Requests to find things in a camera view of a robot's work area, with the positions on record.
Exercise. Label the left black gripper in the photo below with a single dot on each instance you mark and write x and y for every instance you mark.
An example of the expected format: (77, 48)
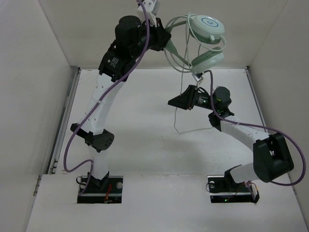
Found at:
(162, 36)

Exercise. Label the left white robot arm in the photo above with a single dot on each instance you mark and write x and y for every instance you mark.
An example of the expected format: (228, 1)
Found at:
(133, 37)

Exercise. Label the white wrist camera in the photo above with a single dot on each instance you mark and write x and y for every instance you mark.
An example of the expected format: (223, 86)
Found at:
(198, 77)
(151, 7)

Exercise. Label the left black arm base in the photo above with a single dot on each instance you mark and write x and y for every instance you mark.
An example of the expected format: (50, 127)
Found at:
(111, 194)

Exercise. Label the aluminium rail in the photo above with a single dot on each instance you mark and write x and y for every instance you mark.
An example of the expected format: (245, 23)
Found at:
(63, 122)
(255, 96)

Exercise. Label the mint green headphones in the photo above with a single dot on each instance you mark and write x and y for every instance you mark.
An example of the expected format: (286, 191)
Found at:
(208, 33)

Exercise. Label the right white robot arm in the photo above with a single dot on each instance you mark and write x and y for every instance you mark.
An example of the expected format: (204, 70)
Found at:
(271, 155)

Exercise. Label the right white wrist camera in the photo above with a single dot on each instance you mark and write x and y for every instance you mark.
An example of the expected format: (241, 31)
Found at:
(198, 77)

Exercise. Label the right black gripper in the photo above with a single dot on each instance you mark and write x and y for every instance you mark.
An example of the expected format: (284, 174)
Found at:
(189, 97)

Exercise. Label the left aluminium rail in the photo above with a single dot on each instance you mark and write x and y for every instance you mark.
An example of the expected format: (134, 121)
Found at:
(63, 122)

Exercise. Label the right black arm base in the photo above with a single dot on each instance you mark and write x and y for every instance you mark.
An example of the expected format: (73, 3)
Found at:
(222, 192)

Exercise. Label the right aluminium rail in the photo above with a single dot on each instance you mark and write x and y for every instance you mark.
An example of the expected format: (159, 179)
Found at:
(255, 96)

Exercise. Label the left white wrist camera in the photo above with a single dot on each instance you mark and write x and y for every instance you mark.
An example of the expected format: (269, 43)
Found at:
(151, 7)

